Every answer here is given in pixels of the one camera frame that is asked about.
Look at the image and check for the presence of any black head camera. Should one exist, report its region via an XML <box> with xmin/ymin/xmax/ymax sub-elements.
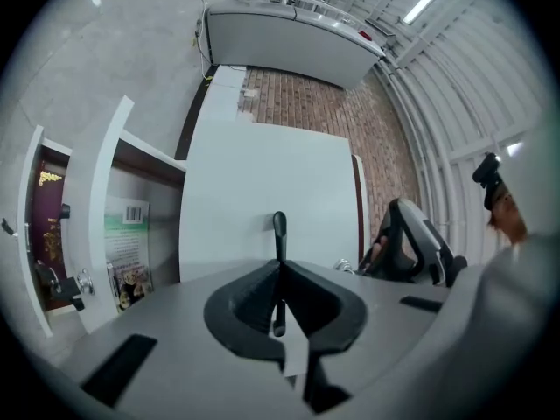
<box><xmin>471</xmin><ymin>151</ymin><xmax>508</xmax><ymax>212</ymax></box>

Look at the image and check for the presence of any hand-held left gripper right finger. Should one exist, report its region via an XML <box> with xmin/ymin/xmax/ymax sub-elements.
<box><xmin>282</xmin><ymin>258</ymin><xmax>454</xmax><ymax>416</ymax></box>

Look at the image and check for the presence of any dark red book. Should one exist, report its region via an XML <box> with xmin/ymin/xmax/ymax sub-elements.
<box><xmin>29</xmin><ymin>158</ymin><xmax>71</xmax><ymax>312</ymax></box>

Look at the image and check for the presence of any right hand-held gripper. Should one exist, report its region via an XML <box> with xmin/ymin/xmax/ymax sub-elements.
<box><xmin>359</xmin><ymin>199</ymin><xmax>468</xmax><ymax>289</ymax></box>

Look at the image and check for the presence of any person's head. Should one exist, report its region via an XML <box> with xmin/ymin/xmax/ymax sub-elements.
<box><xmin>486</xmin><ymin>188</ymin><xmax>529</xmax><ymax>247</ymax></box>

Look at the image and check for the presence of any tall grey cabinet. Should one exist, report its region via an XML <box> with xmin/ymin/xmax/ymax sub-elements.
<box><xmin>205</xmin><ymin>4</ymin><xmax>387</xmax><ymax>90</ymax></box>

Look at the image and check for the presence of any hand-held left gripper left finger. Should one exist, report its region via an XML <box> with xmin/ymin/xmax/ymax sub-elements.
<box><xmin>59</xmin><ymin>258</ymin><xmax>310</xmax><ymax>420</ymax></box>

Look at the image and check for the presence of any green and white book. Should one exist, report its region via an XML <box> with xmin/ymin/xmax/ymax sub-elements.
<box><xmin>103</xmin><ymin>195</ymin><xmax>152</xmax><ymax>270</ymax></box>

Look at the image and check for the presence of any white desk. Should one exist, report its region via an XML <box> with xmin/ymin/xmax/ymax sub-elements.
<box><xmin>17</xmin><ymin>95</ymin><xmax>368</xmax><ymax>339</ymax></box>

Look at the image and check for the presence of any ceiling light strip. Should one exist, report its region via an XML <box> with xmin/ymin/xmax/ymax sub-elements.
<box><xmin>402</xmin><ymin>0</ymin><xmax>452</xmax><ymax>25</ymax></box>

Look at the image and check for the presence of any grey cable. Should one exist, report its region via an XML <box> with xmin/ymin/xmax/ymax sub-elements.
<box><xmin>192</xmin><ymin>0</ymin><xmax>215</xmax><ymax>82</ymax></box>

